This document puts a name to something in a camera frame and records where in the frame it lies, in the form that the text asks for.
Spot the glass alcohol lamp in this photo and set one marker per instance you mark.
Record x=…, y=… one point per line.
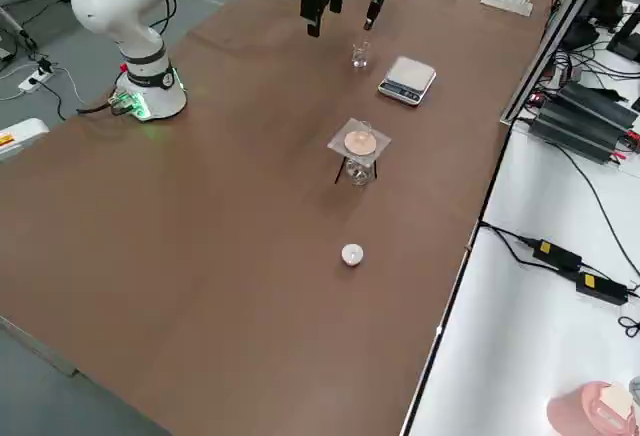
x=359, y=173

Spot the pink plastic cup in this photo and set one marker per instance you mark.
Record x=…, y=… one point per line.
x=575, y=411

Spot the aluminium frame post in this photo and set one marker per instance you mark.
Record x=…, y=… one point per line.
x=547, y=48

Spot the black tripod stand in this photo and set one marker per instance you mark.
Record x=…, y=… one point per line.
x=340, y=170

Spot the glass stirring rod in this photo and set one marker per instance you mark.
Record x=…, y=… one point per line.
x=365, y=38

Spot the small white jar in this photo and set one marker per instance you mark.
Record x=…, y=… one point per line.
x=352, y=255

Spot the small glass beaker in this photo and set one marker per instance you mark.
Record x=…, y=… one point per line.
x=360, y=61

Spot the white control box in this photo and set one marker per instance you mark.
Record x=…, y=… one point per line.
x=20, y=138

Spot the small clear glass dish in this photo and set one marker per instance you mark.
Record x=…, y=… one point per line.
x=365, y=130

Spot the black power adapter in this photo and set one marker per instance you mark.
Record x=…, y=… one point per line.
x=600, y=287
x=557, y=254

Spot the silver digital balance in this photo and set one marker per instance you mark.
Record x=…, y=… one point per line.
x=407, y=73

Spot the white power strip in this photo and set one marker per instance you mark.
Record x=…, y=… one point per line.
x=35, y=81

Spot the black power supply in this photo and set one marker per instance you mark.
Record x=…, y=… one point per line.
x=600, y=101
x=575, y=131

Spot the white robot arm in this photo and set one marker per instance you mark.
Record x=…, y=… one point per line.
x=120, y=11

